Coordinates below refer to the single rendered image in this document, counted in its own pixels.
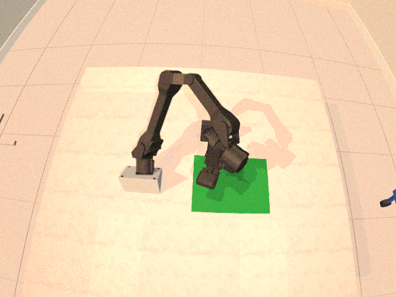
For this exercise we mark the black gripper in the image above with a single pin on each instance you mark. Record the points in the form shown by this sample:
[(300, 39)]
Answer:
[(208, 177)]

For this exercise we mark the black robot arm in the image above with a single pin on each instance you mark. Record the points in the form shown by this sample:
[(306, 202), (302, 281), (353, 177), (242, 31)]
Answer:
[(224, 123)]

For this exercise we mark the green flat board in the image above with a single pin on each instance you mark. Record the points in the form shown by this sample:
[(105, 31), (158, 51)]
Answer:
[(246, 191)]

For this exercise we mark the dark brown cooling fan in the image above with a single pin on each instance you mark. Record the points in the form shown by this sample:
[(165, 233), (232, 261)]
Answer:
[(206, 124)]

